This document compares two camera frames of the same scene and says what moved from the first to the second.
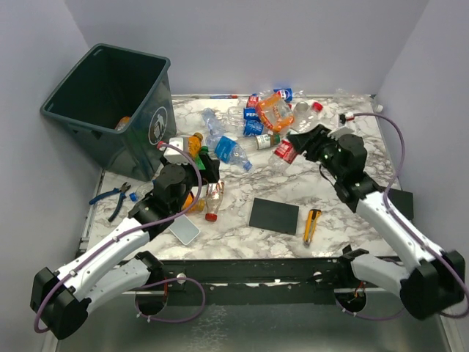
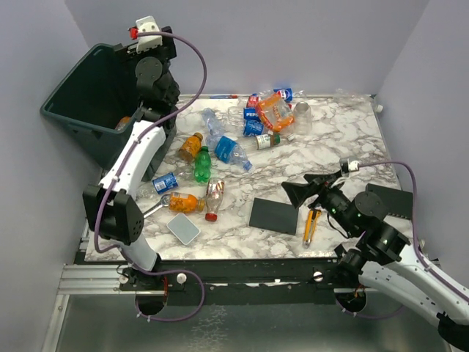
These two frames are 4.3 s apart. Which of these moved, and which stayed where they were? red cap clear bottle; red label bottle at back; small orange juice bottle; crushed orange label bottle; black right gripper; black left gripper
Moved: black left gripper; black right gripper
Stayed: red label bottle at back; small orange juice bottle; crushed orange label bottle; red cap clear bottle
